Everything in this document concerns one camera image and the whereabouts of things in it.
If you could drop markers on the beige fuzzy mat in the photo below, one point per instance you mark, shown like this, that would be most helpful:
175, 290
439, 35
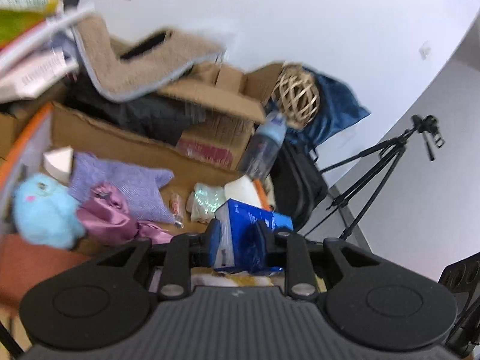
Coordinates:
152, 64

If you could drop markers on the small candy wrapper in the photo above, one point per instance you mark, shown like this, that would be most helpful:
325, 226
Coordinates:
178, 209

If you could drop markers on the black video camera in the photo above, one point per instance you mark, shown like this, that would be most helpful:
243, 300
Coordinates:
428, 127

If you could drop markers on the blue lid water bottle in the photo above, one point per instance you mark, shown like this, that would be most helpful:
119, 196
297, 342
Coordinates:
263, 147

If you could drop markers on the pink satin bow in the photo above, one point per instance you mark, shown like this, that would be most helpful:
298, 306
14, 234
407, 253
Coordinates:
106, 217

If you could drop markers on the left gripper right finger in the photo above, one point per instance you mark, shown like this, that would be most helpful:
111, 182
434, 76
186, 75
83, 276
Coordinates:
289, 251

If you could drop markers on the white foam cylinder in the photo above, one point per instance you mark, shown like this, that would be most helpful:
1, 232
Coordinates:
243, 190

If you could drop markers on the purple knitted cloth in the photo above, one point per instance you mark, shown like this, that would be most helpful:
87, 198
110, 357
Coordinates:
127, 187

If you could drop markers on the large open cardboard box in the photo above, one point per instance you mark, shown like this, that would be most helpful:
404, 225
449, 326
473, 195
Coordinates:
208, 113

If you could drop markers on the white red board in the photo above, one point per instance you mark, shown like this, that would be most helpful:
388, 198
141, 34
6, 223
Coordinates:
35, 37

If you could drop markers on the red orange cardboard box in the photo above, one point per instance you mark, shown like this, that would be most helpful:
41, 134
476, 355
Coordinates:
24, 264

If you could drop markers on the woven rattan ball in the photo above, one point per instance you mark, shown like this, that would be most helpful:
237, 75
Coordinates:
296, 95

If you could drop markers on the blue velvet cushion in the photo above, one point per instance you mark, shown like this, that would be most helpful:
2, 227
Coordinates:
339, 110

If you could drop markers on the yellow green snack bag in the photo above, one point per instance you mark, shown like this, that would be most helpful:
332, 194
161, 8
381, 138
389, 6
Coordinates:
19, 16

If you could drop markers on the black bag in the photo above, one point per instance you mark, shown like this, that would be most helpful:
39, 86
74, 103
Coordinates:
298, 185

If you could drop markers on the black camera tripod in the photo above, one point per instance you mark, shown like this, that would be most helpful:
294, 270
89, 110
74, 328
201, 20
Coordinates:
390, 153

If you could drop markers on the white triangular sponge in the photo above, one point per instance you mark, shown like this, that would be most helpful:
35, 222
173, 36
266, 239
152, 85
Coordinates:
58, 163

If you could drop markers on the brown box with cutouts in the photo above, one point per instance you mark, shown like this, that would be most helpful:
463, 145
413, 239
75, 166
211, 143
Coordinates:
16, 115

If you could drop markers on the yellow plush toy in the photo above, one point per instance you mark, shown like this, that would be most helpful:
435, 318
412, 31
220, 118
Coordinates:
216, 279

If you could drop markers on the light blue plush toy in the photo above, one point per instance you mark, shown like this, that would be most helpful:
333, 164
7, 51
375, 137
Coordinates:
44, 213

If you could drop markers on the blue tissue pack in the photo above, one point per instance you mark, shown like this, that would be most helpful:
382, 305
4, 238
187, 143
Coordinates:
242, 248

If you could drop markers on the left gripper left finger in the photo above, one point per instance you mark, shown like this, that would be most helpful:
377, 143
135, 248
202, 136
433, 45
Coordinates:
184, 252

